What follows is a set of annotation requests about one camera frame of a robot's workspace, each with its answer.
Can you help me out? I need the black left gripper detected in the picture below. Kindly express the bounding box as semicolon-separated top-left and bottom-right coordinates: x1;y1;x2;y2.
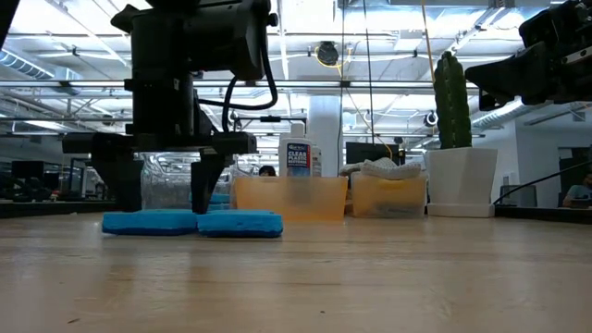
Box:
62;76;258;215

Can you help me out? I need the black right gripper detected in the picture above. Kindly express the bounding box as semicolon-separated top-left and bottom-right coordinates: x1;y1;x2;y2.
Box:
464;0;592;111

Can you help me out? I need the white plastic restorer bottle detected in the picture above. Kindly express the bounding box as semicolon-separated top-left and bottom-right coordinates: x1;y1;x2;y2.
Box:
310;145;324;178
278;120;314;179

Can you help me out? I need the grey waffle cloth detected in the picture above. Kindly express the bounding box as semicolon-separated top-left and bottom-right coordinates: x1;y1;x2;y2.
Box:
339;156;423;181

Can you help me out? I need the orange cloth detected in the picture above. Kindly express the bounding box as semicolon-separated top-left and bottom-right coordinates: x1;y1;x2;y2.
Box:
353;178;426;207

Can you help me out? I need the light grey cloth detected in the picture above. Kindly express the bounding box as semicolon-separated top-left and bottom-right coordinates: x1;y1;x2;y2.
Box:
364;203;420;218

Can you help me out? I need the large clear plastic bin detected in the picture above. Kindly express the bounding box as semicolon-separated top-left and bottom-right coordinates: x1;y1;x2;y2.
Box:
138;152;241;210

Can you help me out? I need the white planter pot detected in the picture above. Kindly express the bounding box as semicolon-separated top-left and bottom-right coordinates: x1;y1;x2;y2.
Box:
423;146;500;218

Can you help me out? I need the orange plastic bin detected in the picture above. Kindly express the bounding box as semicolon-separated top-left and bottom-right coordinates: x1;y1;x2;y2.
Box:
233;175;350;223

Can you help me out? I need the black monitor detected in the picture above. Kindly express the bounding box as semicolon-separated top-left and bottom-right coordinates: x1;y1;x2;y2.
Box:
10;160;45;181
345;142;401;167

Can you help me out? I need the yellow cable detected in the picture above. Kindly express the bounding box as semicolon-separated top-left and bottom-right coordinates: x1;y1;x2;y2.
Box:
419;0;437;62

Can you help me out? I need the thin black cable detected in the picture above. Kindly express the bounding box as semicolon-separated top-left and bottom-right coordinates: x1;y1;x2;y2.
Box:
492;159;592;205

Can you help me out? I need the black metal rig frame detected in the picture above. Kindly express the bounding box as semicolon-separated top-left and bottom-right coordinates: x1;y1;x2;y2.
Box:
0;198;592;226

